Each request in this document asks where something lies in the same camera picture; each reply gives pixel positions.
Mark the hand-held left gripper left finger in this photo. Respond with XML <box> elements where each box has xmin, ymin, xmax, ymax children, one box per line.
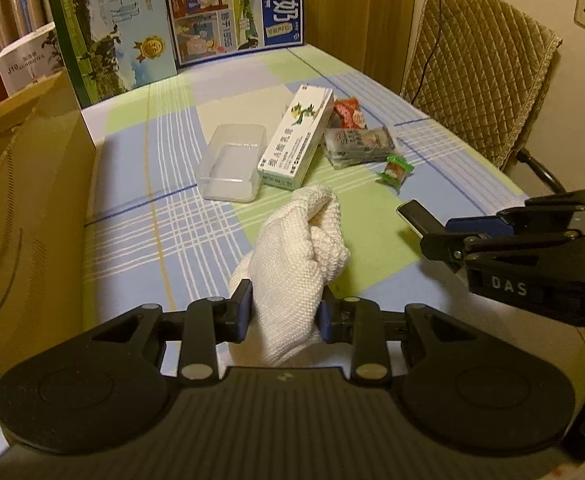
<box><xmin>91</xmin><ymin>279</ymin><xmax>254</xmax><ymax>387</ymax></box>

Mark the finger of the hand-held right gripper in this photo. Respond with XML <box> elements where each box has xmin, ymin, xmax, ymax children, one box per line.
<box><xmin>419</xmin><ymin>231</ymin><xmax>581</xmax><ymax>276</ymax></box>
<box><xmin>445</xmin><ymin>191</ymin><xmax>581</xmax><ymax>238</ymax></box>

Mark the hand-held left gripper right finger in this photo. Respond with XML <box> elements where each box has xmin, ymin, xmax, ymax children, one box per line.
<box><xmin>320</xmin><ymin>285</ymin><xmax>483</xmax><ymax>387</ymax></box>

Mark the small black silver device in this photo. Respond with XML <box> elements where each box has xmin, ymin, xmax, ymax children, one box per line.
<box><xmin>396</xmin><ymin>199</ymin><xmax>439</xmax><ymax>237</ymax></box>

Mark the white knitted glove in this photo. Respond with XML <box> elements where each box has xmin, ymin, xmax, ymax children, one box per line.
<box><xmin>228</xmin><ymin>185</ymin><xmax>351</xmax><ymax>368</ymax></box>

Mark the grey snack packet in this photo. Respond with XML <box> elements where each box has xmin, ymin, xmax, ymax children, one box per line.
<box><xmin>327</xmin><ymin>149</ymin><xmax>389</xmax><ymax>170</ymax></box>
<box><xmin>323</xmin><ymin>126</ymin><xmax>399</xmax><ymax>158</ymax></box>

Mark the white medicine box green bird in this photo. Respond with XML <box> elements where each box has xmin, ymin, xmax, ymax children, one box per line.
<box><xmin>256</xmin><ymin>85</ymin><xmax>335</xmax><ymax>191</ymax></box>

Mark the brown cardboard box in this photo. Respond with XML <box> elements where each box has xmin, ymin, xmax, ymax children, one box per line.
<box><xmin>0</xmin><ymin>71</ymin><xmax>98</xmax><ymax>377</ymax></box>

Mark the green wrapped candy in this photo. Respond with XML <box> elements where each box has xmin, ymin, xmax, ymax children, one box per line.
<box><xmin>376</xmin><ymin>155</ymin><xmax>417</xmax><ymax>195</ymax></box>

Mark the plaid tablecloth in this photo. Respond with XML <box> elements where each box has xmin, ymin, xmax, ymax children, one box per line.
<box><xmin>80</xmin><ymin>42</ymin><xmax>585</xmax><ymax>413</ymax></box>

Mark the clear plastic container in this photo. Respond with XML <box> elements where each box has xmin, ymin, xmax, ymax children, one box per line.
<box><xmin>196</xmin><ymin>123</ymin><xmax>268</xmax><ymax>204</ymax></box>

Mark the red snack packet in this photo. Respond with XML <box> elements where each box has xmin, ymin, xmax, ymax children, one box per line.
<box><xmin>333</xmin><ymin>98</ymin><xmax>369</xmax><ymax>131</ymax></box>

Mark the chair with quilted cover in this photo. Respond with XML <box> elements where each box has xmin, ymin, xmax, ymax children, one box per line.
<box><xmin>400</xmin><ymin>0</ymin><xmax>569</xmax><ymax>197</ymax></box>

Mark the green landscape milk carton box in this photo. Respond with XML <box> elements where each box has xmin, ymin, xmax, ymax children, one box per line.
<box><xmin>46</xmin><ymin>0</ymin><xmax>178</xmax><ymax>110</ymax></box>

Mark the blue cartoon milk carton box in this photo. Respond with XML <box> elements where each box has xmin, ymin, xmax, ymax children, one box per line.
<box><xmin>161</xmin><ymin>0</ymin><xmax>305</xmax><ymax>67</ymax></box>

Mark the white humidifier box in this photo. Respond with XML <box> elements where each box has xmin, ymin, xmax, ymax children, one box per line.
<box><xmin>0</xmin><ymin>22</ymin><xmax>66</xmax><ymax>97</ymax></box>

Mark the brown curtain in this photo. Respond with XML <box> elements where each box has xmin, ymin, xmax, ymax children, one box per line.
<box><xmin>0</xmin><ymin>0</ymin><xmax>100</xmax><ymax>88</ymax></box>

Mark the black cable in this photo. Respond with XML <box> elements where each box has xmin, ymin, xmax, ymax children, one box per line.
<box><xmin>410</xmin><ymin>0</ymin><xmax>449</xmax><ymax>98</ymax></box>

